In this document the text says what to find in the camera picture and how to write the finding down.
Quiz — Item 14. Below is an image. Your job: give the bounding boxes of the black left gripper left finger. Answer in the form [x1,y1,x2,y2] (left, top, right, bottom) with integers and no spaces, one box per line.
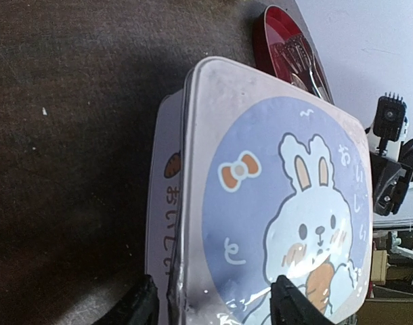
[106,274,159,324]

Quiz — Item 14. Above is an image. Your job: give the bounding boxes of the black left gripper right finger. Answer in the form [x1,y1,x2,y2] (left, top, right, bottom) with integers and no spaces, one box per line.
[270,275,332,325]

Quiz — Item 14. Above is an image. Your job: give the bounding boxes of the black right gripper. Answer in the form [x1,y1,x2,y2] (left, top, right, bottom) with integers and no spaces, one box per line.
[370,139,413,216]

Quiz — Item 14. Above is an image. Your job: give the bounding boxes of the bunny print tin lid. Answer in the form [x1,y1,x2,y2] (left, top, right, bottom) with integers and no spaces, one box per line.
[168,57,373,324]

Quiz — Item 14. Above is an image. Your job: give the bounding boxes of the white metal tongs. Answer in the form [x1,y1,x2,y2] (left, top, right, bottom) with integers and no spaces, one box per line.
[278,35,330,102]

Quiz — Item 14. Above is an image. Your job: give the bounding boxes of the red round tray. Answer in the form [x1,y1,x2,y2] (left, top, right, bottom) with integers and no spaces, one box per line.
[253,5,333,103]

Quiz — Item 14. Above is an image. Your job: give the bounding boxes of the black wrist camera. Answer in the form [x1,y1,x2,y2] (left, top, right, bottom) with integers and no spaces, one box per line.
[372,93,407,156]

